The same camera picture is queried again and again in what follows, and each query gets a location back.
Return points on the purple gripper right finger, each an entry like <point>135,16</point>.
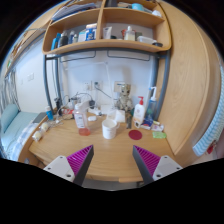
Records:
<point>153,167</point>

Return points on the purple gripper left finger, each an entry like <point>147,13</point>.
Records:
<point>73,167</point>

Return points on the green sponge packet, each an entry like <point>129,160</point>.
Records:
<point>159,135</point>

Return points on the dark red round coaster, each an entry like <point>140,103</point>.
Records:
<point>135,135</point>

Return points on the blue spray bottle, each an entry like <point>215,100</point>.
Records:
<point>152,104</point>

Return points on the white mug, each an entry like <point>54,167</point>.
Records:
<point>109,128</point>

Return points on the clear bottle with pink liquid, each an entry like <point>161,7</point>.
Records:
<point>81,120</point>

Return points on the white pump lotion bottle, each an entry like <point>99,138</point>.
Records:
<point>139,113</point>

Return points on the striped towel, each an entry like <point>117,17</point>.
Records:
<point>212,134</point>

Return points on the blue small bottle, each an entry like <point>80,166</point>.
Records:
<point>49,113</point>

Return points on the white tissue pack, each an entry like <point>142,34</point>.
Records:
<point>117,115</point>

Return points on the Groot figurine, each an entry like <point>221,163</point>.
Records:
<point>124,101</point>

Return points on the light blue bed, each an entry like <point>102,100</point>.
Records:
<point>13,122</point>

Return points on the wooden wardrobe panel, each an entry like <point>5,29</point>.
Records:
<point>194,85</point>

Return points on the white bottle on shelf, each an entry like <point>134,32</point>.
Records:
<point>129,34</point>

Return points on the blue box on shelf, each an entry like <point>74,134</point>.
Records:
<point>91,32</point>

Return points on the wooden wall shelf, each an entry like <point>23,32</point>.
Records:
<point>104,16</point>

